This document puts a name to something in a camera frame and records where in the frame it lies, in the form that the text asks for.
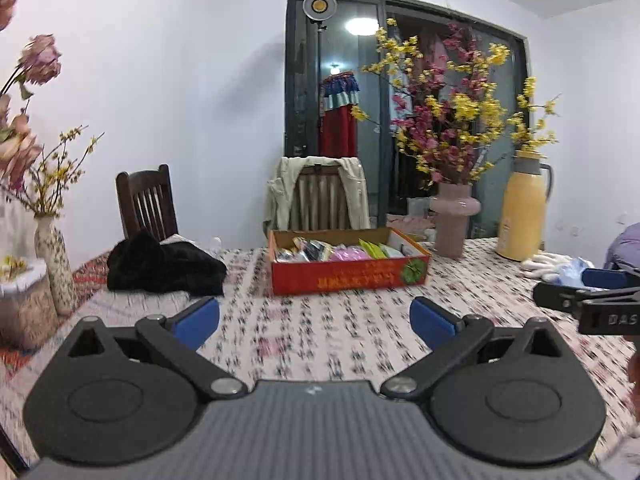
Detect orange cardboard box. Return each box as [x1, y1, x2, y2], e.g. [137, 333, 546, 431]
[267, 226, 432, 297]

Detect yellow thermos jug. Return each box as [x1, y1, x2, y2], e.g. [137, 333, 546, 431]
[496, 150, 554, 262]

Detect chair with beige jacket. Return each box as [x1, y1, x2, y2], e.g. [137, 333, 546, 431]
[264, 156, 371, 233]

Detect floral ceramic vase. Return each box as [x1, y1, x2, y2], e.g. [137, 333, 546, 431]
[34, 216, 77, 316]

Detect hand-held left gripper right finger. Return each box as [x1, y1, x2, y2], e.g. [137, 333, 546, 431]
[379, 296, 576, 401]

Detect yellow blossom twigs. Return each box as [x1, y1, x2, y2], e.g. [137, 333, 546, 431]
[15, 125, 106, 218]

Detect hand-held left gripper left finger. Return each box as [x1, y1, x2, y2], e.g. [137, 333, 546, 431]
[67, 296, 248, 401]

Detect clear plastic storage container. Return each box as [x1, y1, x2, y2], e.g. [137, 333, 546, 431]
[0, 259, 58, 350]

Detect pale blue plastic bag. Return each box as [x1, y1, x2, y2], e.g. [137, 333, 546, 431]
[555, 257, 596, 288]

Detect red patterned cloth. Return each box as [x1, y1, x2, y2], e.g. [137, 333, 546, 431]
[0, 252, 112, 378]

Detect wooden chair with slats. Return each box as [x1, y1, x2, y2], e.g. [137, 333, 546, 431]
[295, 165, 351, 231]

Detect hanging red dress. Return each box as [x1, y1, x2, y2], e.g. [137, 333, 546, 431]
[320, 72, 361, 158]

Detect faded pink flower bouquet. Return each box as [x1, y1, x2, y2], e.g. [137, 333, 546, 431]
[0, 0, 63, 201]

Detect pile of snack packets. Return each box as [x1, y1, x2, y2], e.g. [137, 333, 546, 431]
[274, 236, 407, 264]

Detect pink cloth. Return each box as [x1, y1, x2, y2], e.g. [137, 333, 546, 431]
[387, 214, 436, 241]

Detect purple padded cloth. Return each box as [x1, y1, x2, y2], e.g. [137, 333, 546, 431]
[604, 222, 640, 271]

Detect ring light on stand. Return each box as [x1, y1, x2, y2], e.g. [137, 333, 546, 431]
[302, 0, 337, 161]

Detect yellow and pink flower branches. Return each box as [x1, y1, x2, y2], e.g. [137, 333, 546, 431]
[350, 19, 561, 188]

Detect pink glass vase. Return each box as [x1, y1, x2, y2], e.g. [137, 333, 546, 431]
[429, 182, 482, 260]

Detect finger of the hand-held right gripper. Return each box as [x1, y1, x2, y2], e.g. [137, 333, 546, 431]
[582, 268, 640, 291]
[532, 282, 640, 315]

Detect dark wooden chair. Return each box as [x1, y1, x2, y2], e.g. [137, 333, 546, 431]
[116, 164, 179, 241]

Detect white cloth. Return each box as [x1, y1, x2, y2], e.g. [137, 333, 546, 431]
[159, 234, 221, 251]

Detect white work gloves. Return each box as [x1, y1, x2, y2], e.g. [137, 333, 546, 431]
[520, 252, 571, 283]

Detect black fuzzy cloth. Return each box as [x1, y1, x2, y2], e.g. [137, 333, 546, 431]
[106, 229, 228, 297]

